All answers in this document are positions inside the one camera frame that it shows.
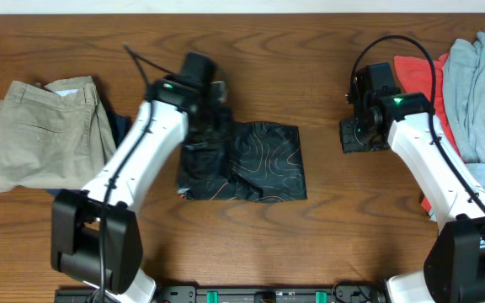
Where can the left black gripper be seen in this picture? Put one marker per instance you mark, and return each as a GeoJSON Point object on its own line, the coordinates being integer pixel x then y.
{"type": "Point", "coordinates": [210, 127]}

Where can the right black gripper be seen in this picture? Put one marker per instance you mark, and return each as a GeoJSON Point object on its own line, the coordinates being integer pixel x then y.
{"type": "Point", "coordinates": [353, 135]}

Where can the black printed cycling jersey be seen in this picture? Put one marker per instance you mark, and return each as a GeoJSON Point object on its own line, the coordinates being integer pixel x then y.
{"type": "Point", "coordinates": [256, 161]}

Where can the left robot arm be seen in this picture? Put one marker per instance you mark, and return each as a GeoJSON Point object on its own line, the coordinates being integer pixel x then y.
{"type": "Point", "coordinates": [95, 237]}

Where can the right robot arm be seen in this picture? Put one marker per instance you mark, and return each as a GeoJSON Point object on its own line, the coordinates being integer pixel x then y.
{"type": "Point", "coordinates": [386, 119]}

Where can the red shirt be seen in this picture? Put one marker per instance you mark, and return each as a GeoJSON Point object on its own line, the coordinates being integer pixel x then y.
{"type": "Point", "coordinates": [415, 76]}

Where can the dark navy folded garment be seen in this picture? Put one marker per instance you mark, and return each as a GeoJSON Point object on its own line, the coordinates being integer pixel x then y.
{"type": "Point", "coordinates": [119, 125]}

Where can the light grey blue shirt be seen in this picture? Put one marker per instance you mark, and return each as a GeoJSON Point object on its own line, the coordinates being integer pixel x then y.
{"type": "Point", "coordinates": [464, 99]}

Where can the folded khaki shorts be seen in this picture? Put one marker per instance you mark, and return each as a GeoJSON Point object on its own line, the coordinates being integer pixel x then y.
{"type": "Point", "coordinates": [54, 137]}

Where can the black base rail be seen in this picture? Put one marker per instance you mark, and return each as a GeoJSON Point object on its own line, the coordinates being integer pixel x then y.
{"type": "Point", "coordinates": [340, 293]}

